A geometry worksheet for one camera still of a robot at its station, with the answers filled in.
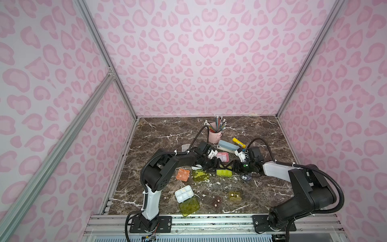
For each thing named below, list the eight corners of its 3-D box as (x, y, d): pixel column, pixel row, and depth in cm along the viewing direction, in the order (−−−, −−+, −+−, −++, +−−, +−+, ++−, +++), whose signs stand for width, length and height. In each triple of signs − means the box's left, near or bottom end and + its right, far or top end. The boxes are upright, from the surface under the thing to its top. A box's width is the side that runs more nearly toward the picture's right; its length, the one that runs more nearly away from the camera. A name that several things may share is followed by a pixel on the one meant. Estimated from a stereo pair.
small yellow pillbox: (229, 200, 83) (230, 198, 80) (228, 192, 85) (229, 190, 83) (240, 200, 82) (241, 198, 80) (239, 192, 85) (240, 190, 83)
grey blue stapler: (217, 148, 103) (217, 144, 99) (218, 143, 106) (219, 139, 102) (237, 154, 100) (238, 150, 96) (238, 148, 103) (240, 144, 99)
